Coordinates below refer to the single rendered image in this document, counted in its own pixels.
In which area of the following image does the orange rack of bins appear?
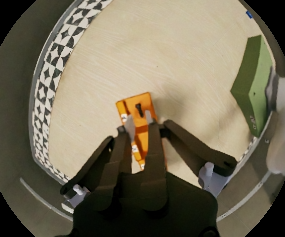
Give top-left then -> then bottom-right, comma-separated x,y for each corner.
115,92 -> 157,170

